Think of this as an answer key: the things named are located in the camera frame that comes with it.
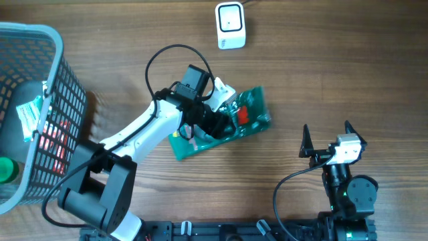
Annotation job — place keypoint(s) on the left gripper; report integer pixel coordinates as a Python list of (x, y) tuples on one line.
[(219, 128)]

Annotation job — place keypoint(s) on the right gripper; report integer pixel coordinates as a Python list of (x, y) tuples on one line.
[(319, 156)]

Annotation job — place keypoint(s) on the green 3M gloves packet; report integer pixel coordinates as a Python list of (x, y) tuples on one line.
[(249, 114)]

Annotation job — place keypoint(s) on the light green tissue pack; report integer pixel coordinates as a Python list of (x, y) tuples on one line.
[(29, 114)]

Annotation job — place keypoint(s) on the green lid jar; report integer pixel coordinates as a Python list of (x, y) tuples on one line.
[(9, 170)]

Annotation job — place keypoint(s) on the red Nescafe sachet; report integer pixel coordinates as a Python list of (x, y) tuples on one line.
[(54, 142)]

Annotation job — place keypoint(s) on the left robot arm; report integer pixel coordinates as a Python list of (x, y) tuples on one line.
[(99, 184)]

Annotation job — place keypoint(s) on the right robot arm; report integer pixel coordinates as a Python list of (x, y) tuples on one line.
[(352, 197)]

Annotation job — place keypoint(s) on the white barcode scanner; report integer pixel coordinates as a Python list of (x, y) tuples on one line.
[(230, 24)]

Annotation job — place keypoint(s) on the grey plastic shopping basket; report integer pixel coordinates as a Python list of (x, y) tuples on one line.
[(33, 64)]

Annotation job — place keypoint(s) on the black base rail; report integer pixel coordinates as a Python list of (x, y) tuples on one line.
[(261, 230)]

